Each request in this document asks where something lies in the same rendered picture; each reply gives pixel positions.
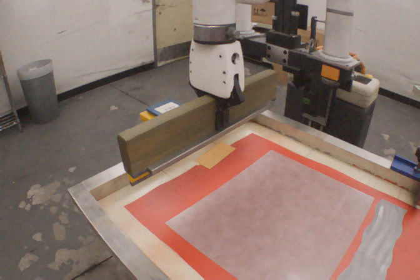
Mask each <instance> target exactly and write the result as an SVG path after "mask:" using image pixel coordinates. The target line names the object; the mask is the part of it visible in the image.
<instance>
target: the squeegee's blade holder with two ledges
mask: <svg viewBox="0 0 420 280"><path fill-rule="evenodd" d="M272 106H274V101H271V100H269V101H267V102H265V103H264V104H262V105H260V106H258V107H256V108H255V109H253V110H251V111H249V112H247V113H246V114H244V115H242V116H240V117H239V118H237V119H235V120H233V121H231V122H230V123H229V126H227V127H225V128H223V129H222V130H220V131H217V130H215V131H213V132H211V133H210V134H208V135H206V136H204V137H202V138H201V139H198V140H197V141H195V142H193V143H191V144H189V145H188V146H186V147H184V148H182V149H180V150H178V151H176V152H174V153H173V154H171V155H169V156H167V157H165V158H164V159H162V160H160V161H158V162H156V163H154V164H152V165H150V166H148V167H147V170H148V172H149V173H150V174H151V175H154V174H156V173H158V172H159V171H162V170H163V169H165V168H167V167H168V166H170V165H172V164H174V163H176V162H178V161H179V160H181V159H183V158H185V157H186V156H188V155H190V154H192V153H193V152H195V151H197V150H198V149H201V148H203V147H204V146H206V145H208V144H209V143H211V142H213V141H215V140H216V139H218V138H220V137H221V136H223V135H225V134H227V133H228V132H230V131H232V130H233V129H235V128H237V127H238V126H240V125H242V124H244V123H245V122H247V121H249V120H250V119H252V118H254V117H255V116H257V115H258V114H261V113H262V112H264V111H265V110H267V109H269V108H270V107H272Z"/></svg>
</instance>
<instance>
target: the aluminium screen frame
mask: <svg viewBox="0 0 420 280"><path fill-rule="evenodd" d="M250 121H253V122H255V123H258V124H260V125H262V126H264V127H266V128H269V129H272V130H273V131H276V132H278V133H280V134H283V135H285V136H287V137H289V138H292V139H294V140H296V141H299V142H300V143H303V144H305V145H307V146H310V147H312V148H314V149H317V150H318V151H321V152H323V153H326V154H328V155H330V156H332V157H334V158H337V159H339V160H341V161H344V162H345V163H348V164H350V165H352V166H355V167H357V168H359V169H362V170H363V171H366V172H367V173H370V174H372V175H375V176H377V177H379V178H381V179H383V180H385V181H388V182H390V183H392V184H395V185H397V186H399V187H400V188H403V189H405V190H407V191H410V192H412V193H414V194H417V191H418V186H419V185H420V182H419V181H417V180H415V179H412V178H410V177H407V176H405V175H403V174H401V173H399V172H396V171H394V170H392V169H390V166H391V163H392V162H391V161H388V160H387V159H384V158H382V157H379V156H377V155H375V154H373V153H371V152H368V151H365V150H363V149H361V148H359V147H356V146H354V145H352V144H349V143H347V142H345V141H342V140H340V139H338V138H336V137H333V136H330V135H328V134H326V133H324V132H321V131H318V130H317V129H314V128H312V127H309V126H307V125H305V124H302V123H300V122H297V121H295V120H292V119H289V118H288V117H285V116H282V115H280V114H278V113H275V112H272V111H270V110H266V111H264V112H262V113H261V114H259V115H258V116H256V117H254V118H252V119H251V120H250ZM129 184H130V182H129V178H128V174H127V172H126V171H125V170H124V166H123V162H121V163H119V164H117V165H115V166H113V167H111V168H109V169H107V170H105V171H103V172H101V173H99V174H97V175H95V176H93V177H90V178H89V179H87V180H85V181H83V182H80V183H79V184H77V185H75V186H73V187H70V188H69V189H67V190H68V192H69V195H70V197H71V199H72V202H73V203H74V205H75V206H76V207H77V209H78V211H79V212H80V213H81V215H82V216H83V218H84V219H85V220H86V222H87V223H88V224H89V226H90V227H91V229H92V230H93V231H94V233H95V234H96V236H97V237H98V238H99V239H100V241H101V242H102V243H103V244H104V245H105V247H106V248H107V250H108V251H109V252H110V253H111V254H112V256H113V257H114V258H115V259H116V261H117V262H118V263H119V264H120V265H121V266H122V268H123V269H124V270H125V271H126V272H127V273H128V274H129V275H130V276H131V278H132V279H133V280H171V279H170V278H169V277H168V276H166V275H165V274H164V273H163V272H162V271H161V270H160V269H159V268H158V267H157V266H156V265H155V264H154V263H153V262H152V261H151V260H150V259H149V258H148V257H147V256H146V255H145V254H144V253H143V252H142V251H141V250H140V249H139V248H138V247H137V246H136V245H135V244H134V243H133V242H132V241H131V240H130V239H129V238H128V237H127V236H126V235H125V233H124V232H123V231H122V230H121V229H120V228H119V226H118V225H117V224H116V223H115V222H114V221H113V220H112V219H111V218H110V216H109V215H108V214H107V213H106V211H105V210H104V209H103V208H102V207H101V206H100V204H99V203H98V202H97V201H98V200H100V199H102V198H105V197H106V196H108V195H110V194H112V193H114V192H116V191H118V190H120V189H121V188H123V187H125V186H127V185H129Z"/></svg>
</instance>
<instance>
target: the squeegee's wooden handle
mask: <svg viewBox="0 0 420 280"><path fill-rule="evenodd" d="M277 81H278V73H277V72H276V71H274V70H271V69H268V70H265V71H263V72H260V73H258V74H255V75H253V76H250V77H247V78H246V79H244V91H243V92H242V93H243V96H244V99H245V102H244V103H242V104H239V105H236V106H233V107H232V108H231V109H229V122H231V121H233V120H235V119H237V118H239V117H240V116H242V115H244V114H246V113H248V112H249V111H251V110H253V109H255V108H256V107H258V106H260V105H262V104H264V103H265V102H267V101H269V100H271V101H275V100H276V91H277ZM216 111H218V99H217V96H216V95H213V94H211V93H209V94H207V95H204V96H201V97H199V98H197V99H195V100H192V101H190V102H187V103H186V104H183V105H181V106H179V107H176V108H174V109H172V110H170V111H168V112H165V113H163V114H161V115H158V116H156V117H154V118H152V119H150V120H148V121H145V122H143V123H141V124H139V125H137V126H134V127H132V128H131V129H128V130H126V131H124V132H121V133H119V134H118V135H117V141H118V145H119V150H120V153H121V159H122V163H123V166H124V170H125V171H126V172H127V173H128V174H129V175H130V176H131V177H132V178H133V179H136V178H137V177H139V176H141V175H143V174H144V173H146V172H148V166H150V165H152V164H154V163H156V162H158V161H160V160H162V159H164V158H165V157H167V156H169V155H171V154H173V153H175V152H176V151H178V150H180V149H182V148H184V147H186V146H188V145H189V144H191V143H193V142H195V141H197V140H198V139H201V138H203V137H204V136H206V135H208V134H210V133H211V132H213V131H215V130H216Z"/></svg>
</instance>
